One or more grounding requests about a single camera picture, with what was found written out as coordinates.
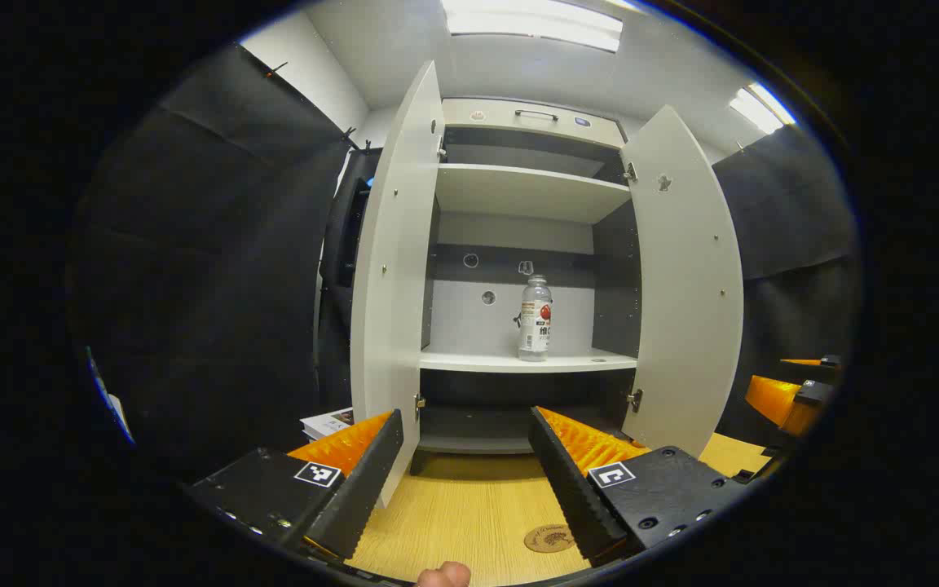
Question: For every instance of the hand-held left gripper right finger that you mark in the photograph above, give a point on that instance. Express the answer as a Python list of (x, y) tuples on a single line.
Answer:
[(571, 497)]

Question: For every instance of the large ceiling light panel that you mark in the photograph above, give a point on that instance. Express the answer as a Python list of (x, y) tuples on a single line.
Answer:
[(535, 24)]

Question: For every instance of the round brown coaster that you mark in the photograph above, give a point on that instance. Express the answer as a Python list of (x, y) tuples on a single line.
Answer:
[(545, 539)]

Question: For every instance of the small ceiling light panel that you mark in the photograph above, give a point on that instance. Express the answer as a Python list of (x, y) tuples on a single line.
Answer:
[(763, 106)]

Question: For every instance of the clear plastic bottle white label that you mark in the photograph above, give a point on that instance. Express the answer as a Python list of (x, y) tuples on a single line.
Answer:
[(535, 326)]

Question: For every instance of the white and grey cabinet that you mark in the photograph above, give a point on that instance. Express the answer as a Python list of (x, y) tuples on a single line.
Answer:
[(478, 322)]

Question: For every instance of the white cabinet door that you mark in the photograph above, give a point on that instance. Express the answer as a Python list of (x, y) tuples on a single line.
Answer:
[(392, 285), (685, 285)]

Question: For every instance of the black backdrop cloth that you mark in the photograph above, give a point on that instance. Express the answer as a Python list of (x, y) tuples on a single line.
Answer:
[(217, 285), (787, 244), (339, 326)]

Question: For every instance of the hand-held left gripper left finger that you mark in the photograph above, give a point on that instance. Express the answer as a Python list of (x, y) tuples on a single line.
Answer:
[(368, 489)]

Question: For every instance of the stack of books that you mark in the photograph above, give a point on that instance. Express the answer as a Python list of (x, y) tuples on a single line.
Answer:
[(327, 424)]

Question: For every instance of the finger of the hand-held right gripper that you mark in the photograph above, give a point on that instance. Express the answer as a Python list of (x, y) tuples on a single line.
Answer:
[(771, 395), (804, 361)]

